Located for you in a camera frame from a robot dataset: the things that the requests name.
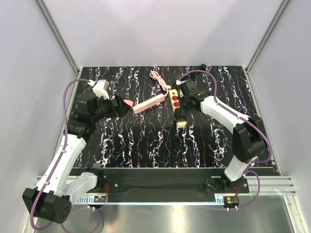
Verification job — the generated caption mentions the aluminium frame post right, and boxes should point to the aluminium frame post right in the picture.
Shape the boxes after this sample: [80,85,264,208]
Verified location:
[245,0,292,73]

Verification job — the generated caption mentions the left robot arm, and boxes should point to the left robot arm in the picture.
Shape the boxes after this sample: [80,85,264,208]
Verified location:
[22,92,134,224]

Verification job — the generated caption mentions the aluminium frame post left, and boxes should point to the aluminium frame post left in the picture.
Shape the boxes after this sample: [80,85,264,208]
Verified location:
[35,0,80,76]

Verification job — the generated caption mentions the pink power cord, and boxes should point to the pink power cord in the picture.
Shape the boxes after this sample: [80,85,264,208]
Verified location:
[149,69,171,95]

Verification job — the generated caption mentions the black cube plug adapter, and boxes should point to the black cube plug adapter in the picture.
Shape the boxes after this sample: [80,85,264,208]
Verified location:
[174,108,187,122]

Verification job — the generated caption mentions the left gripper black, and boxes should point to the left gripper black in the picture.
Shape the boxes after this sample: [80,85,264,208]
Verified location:
[91,93,131,122]

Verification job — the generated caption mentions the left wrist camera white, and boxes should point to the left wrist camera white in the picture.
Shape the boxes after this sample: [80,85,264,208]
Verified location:
[92,80,109,100]

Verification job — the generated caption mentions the pink power strip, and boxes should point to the pink power strip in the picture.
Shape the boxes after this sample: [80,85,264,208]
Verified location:
[133,94,165,115]

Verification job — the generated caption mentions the cream power strip red sockets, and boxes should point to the cream power strip red sockets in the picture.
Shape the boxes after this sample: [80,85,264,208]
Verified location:
[169,89,187,129]

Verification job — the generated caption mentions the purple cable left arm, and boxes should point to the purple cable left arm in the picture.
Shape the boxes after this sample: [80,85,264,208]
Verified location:
[30,79,103,231]

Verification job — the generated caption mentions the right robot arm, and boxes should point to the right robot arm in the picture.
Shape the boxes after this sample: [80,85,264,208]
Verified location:
[123,80,268,193]

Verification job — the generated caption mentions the aluminium frame post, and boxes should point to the aluminium frame post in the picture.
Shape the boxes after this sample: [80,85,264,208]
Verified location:
[35,0,80,76]
[245,0,292,73]

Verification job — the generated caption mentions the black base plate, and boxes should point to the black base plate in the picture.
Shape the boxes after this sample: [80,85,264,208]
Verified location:
[104,168,249,205]

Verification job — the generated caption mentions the black power cord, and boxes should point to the black power cord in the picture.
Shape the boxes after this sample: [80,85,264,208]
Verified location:
[171,63,207,89]

